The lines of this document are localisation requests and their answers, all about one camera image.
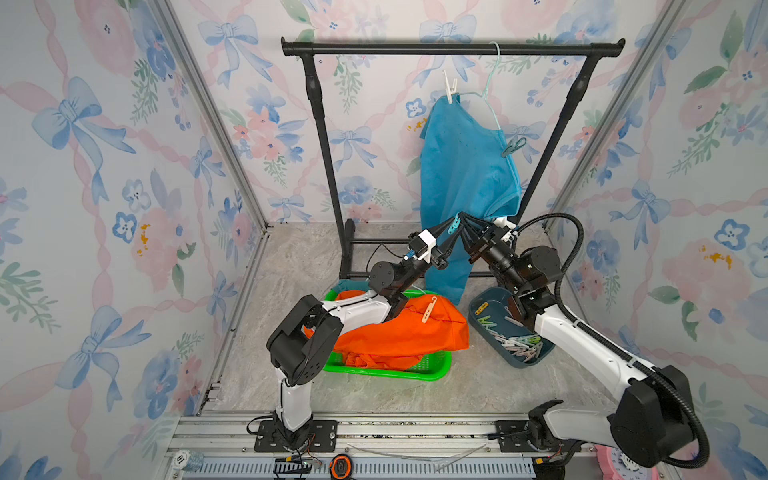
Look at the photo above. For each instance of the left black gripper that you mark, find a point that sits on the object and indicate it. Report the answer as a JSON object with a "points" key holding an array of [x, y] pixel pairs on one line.
{"points": [[441, 257]]}

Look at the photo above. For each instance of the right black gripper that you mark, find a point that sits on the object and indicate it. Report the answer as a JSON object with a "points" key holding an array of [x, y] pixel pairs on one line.
{"points": [[486, 243]]}

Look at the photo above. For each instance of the bright teal clothespin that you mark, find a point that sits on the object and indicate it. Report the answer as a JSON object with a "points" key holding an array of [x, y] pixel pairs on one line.
{"points": [[455, 225]]}

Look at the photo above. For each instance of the beige clothespin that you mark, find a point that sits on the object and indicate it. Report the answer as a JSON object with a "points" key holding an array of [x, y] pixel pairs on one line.
{"points": [[429, 309]]}

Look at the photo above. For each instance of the teal t-shirt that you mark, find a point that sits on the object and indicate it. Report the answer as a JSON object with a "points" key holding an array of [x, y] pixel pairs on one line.
{"points": [[463, 168]]}

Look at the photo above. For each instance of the dark teal clothespin bin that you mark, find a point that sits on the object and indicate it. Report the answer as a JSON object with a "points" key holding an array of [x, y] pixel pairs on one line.
{"points": [[490, 315]]}

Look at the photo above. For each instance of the orange t-shirt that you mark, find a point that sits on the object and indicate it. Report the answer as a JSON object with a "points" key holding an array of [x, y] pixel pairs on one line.
{"points": [[401, 343]]}

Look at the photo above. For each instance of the light teal wire hanger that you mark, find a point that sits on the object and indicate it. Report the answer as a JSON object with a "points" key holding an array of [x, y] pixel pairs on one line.
{"points": [[478, 104]]}

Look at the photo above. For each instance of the white clothespin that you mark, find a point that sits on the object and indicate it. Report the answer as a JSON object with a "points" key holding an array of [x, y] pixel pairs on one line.
{"points": [[451, 87]]}

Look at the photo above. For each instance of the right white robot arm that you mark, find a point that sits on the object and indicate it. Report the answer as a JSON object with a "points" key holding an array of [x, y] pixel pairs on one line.
{"points": [[654, 420]]}

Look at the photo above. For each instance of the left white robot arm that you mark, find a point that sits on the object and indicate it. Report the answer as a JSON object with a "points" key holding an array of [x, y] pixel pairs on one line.
{"points": [[303, 342]]}

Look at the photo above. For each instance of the black clothes rack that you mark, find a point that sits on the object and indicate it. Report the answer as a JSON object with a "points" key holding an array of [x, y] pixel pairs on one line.
{"points": [[592, 54]]}

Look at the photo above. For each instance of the green plastic tray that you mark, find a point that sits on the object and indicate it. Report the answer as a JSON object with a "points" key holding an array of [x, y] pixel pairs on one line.
{"points": [[432, 367]]}

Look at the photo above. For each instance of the pink round object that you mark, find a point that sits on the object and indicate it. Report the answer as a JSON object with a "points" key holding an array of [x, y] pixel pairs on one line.
{"points": [[616, 465]]}

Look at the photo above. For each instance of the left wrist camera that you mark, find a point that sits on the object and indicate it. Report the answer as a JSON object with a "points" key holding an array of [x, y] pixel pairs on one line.
{"points": [[421, 245]]}

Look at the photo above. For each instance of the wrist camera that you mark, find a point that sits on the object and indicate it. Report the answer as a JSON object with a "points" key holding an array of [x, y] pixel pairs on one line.
{"points": [[421, 245], [506, 229]]}

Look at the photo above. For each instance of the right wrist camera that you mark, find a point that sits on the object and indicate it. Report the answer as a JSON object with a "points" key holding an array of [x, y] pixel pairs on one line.
{"points": [[506, 229]]}

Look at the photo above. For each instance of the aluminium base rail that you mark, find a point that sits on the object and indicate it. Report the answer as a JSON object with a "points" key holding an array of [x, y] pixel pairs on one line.
{"points": [[221, 445]]}

